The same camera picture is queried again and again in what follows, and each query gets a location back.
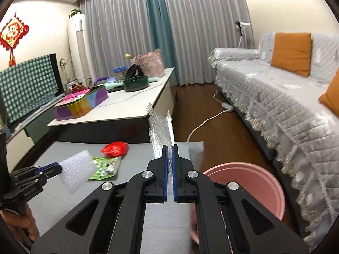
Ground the pink lace basket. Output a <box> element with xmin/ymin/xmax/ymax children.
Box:
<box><xmin>129</xmin><ymin>49</ymin><xmax>165</xmax><ymax>79</ymax></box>

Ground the crumpled red plastic bag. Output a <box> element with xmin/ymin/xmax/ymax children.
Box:
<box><xmin>101</xmin><ymin>141</ymin><xmax>128</xmax><ymax>157</ymax></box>

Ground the white power strip with cable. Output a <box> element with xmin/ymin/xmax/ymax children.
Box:
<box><xmin>186</xmin><ymin>89</ymin><xmax>235</xmax><ymax>142</ymax></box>

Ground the grey mat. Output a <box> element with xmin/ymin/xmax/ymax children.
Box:
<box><xmin>26</xmin><ymin>141</ymin><xmax>205</xmax><ymax>254</ymax></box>

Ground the green printed packet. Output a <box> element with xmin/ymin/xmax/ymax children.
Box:
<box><xmin>88</xmin><ymin>156</ymin><xmax>122</xmax><ymax>181</ymax></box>

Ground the black television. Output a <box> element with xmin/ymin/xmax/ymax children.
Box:
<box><xmin>0</xmin><ymin>53</ymin><xmax>64</xmax><ymax>124</ymax></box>

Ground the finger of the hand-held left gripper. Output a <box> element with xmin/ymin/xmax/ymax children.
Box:
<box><xmin>10</xmin><ymin>162</ymin><xmax>60</xmax><ymax>181</ymax></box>
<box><xmin>12</xmin><ymin>166</ymin><xmax>63</xmax><ymax>191</ymax></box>

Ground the television cabinet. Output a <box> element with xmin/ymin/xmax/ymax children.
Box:
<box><xmin>5</xmin><ymin>95</ymin><xmax>68</xmax><ymax>166</ymax></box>

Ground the person's left hand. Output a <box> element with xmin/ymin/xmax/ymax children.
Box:
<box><xmin>1</xmin><ymin>208</ymin><xmax>40</xmax><ymax>242</ymax></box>

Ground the pink plastic bucket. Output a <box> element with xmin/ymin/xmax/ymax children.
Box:
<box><xmin>189</xmin><ymin>162</ymin><xmax>286</xmax><ymax>245</ymax></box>

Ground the clear plastic blister packaging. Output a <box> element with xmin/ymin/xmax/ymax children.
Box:
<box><xmin>146</xmin><ymin>102</ymin><xmax>176</xmax><ymax>189</ymax></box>

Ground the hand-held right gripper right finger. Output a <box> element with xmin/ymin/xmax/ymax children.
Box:
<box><xmin>172</xmin><ymin>144</ymin><xmax>310</xmax><ymax>254</ymax></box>

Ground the red knot wall decoration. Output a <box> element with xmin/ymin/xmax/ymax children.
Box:
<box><xmin>0</xmin><ymin>12</ymin><xmax>30</xmax><ymax>68</ymax></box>

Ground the colourful tin box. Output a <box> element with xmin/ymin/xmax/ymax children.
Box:
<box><xmin>52</xmin><ymin>85</ymin><xmax>109</xmax><ymax>121</ymax></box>

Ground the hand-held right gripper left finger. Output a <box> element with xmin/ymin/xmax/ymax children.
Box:
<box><xmin>30</xmin><ymin>144</ymin><xmax>169</xmax><ymax>254</ymax></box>

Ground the orange cushion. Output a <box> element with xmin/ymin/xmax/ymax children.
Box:
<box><xmin>318</xmin><ymin>67</ymin><xmax>339</xmax><ymax>117</ymax></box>
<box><xmin>270</xmin><ymin>32</ymin><xmax>313</xmax><ymax>78</ymax></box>

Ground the potted bamboo plant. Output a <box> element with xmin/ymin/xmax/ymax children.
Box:
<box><xmin>58</xmin><ymin>58</ymin><xmax>72</xmax><ymax>88</ymax></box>

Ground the grey curtain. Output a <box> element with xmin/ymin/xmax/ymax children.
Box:
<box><xmin>79</xmin><ymin>0</ymin><xmax>160</xmax><ymax>86</ymax></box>
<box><xmin>161</xmin><ymin>0</ymin><xmax>255</xmax><ymax>86</ymax></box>

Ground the stack of coloured bowls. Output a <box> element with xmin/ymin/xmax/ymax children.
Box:
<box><xmin>112</xmin><ymin>67</ymin><xmax>132</xmax><ymax>81</ymax></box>

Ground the white standing air conditioner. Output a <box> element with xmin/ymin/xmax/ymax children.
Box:
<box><xmin>67</xmin><ymin>14</ymin><xmax>92</xmax><ymax>83</ymax></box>

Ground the light blue pole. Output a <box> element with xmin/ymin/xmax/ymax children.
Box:
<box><xmin>10</xmin><ymin>95</ymin><xmax>67</xmax><ymax>131</ymax></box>

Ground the black round lid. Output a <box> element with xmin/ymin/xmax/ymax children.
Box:
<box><xmin>124</xmin><ymin>64</ymin><xmax>146</xmax><ymax>80</ymax></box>

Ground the teal curtain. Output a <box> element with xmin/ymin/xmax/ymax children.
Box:
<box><xmin>142</xmin><ymin>0</ymin><xmax>177</xmax><ymax>70</ymax></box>

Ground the white bubble wrap sheet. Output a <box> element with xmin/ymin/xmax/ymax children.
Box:
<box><xmin>61</xmin><ymin>152</ymin><xmax>97</xmax><ymax>194</ymax></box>

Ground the white floor lamp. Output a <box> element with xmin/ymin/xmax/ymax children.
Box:
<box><xmin>235</xmin><ymin>21</ymin><xmax>251</xmax><ymax>50</ymax></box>

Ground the white-topped coffee table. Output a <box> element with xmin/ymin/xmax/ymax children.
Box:
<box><xmin>47</xmin><ymin>67</ymin><xmax>176</xmax><ymax>144</ymax></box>

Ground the mint green cloth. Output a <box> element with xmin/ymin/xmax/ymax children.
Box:
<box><xmin>104</xmin><ymin>77</ymin><xmax>160</xmax><ymax>92</ymax></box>

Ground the dark green round box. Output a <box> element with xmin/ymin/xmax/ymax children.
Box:
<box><xmin>123</xmin><ymin>75</ymin><xmax>149</xmax><ymax>93</ymax></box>

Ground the green checked cloth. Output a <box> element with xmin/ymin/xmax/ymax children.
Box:
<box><xmin>0</xmin><ymin>54</ymin><xmax>59</xmax><ymax>124</ymax></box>

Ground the sofa with grey quilted cover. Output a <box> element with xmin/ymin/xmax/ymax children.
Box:
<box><xmin>208</xmin><ymin>32</ymin><xmax>339</xmax><ymax>247</ymax></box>

